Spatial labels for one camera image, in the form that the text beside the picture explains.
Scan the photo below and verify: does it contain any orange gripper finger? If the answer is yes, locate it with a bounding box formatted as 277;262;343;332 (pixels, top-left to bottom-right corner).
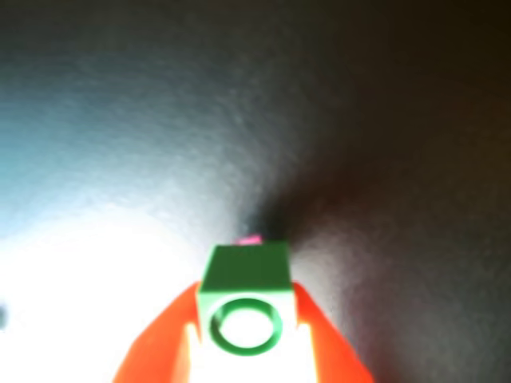
292;280;377;383
111;280;204;383

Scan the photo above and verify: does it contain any green cube with circle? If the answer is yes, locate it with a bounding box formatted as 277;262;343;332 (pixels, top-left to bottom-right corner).
196;240;297;357

